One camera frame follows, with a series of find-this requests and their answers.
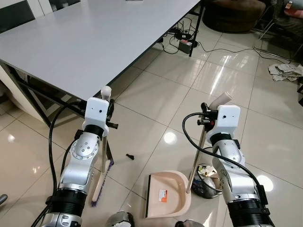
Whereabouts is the beige long-handled dustpan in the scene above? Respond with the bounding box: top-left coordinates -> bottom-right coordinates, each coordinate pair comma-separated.
144,92 -> 233,219

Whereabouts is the dark brown round ottoman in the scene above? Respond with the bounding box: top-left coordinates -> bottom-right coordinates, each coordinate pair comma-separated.
203,0 -> 267,33

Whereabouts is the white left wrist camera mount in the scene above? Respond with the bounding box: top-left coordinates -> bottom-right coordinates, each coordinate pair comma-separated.
83,98 -> 114,131

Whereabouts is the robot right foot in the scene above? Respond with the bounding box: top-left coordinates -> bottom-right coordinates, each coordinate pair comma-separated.
174,219 -> 205,227

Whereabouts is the metal chair with pink cushion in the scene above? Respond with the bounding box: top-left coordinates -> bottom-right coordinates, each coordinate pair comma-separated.
253,0 -> 303,63

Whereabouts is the braced black table leg frame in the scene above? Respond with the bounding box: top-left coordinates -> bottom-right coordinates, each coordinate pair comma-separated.
0,61 -> 115,163

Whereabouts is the black power strip with plugs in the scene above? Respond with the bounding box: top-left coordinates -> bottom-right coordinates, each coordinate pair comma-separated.
168,27 -> 199,53

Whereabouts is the straight black table leg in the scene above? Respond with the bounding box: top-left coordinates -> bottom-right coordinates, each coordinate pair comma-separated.
188,0 -> 206,58

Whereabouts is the white low cabinet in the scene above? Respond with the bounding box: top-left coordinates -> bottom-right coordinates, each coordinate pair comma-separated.
0,64 -> 50,121

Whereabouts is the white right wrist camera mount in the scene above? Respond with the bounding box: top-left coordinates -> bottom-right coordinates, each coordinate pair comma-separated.
210,105 -> 241,136

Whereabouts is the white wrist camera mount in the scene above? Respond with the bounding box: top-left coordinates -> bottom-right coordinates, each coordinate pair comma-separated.
210,105 -> 241,136
83,98 -> 114,131

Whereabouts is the crumpled grey white cloth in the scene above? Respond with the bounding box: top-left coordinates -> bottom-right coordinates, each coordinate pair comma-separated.
268,63 -> 303,82

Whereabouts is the broom with purple bristles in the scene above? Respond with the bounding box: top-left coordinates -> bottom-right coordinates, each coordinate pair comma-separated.
91,86 -> 115,207

